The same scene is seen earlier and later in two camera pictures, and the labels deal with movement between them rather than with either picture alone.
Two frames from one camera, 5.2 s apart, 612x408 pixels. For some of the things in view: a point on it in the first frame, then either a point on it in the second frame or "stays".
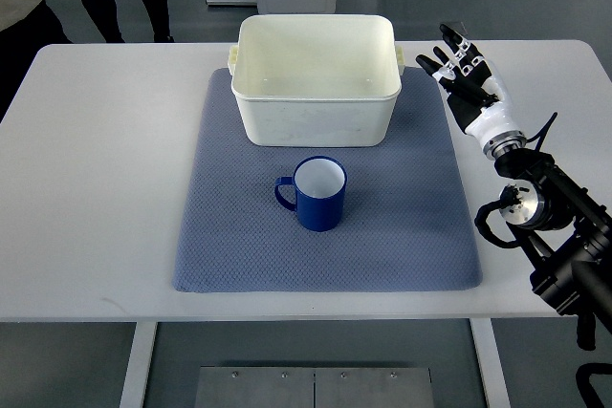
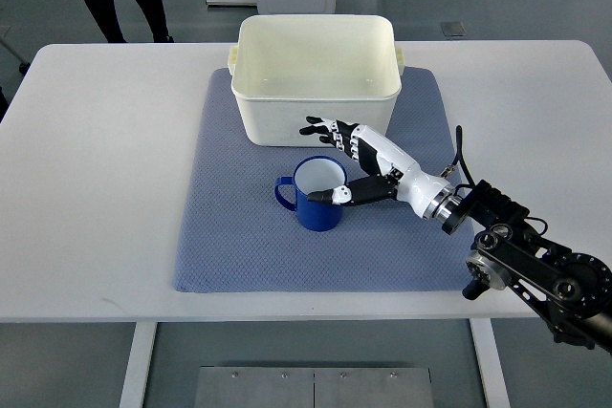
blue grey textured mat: [405, 224] stays
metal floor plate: [315, 387] stays
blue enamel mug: [319, 187] stays
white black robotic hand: [475, 96] -> [398, 178]
